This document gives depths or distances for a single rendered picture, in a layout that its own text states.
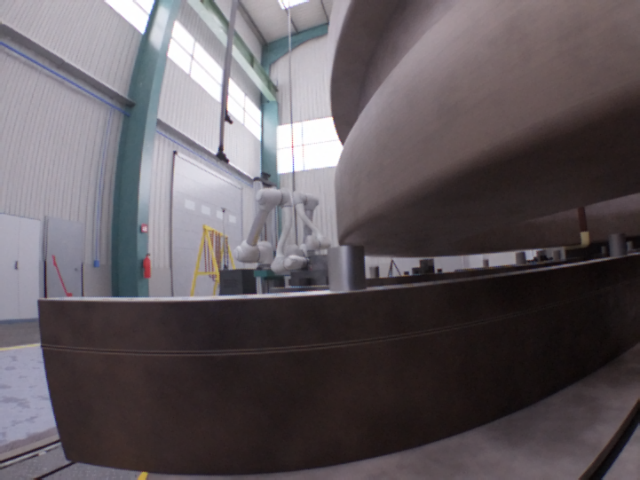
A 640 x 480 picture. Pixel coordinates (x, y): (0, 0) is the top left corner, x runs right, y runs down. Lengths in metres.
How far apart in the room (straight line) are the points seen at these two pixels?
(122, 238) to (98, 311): 8.07
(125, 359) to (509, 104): 0.75
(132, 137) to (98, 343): 8.89
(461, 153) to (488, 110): 0.08
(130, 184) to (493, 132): 8.71
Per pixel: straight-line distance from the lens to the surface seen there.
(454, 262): 5.84
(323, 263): 1.68
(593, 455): 0.77
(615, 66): 0.38
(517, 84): 0.43
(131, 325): 0.66
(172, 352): 0.64
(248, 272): 3.32
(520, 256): 2.44
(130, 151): 9.29
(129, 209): 8.71
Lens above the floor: 0.72
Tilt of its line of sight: 7 degrees up
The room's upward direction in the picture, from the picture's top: 3 degrees counter-clockwise
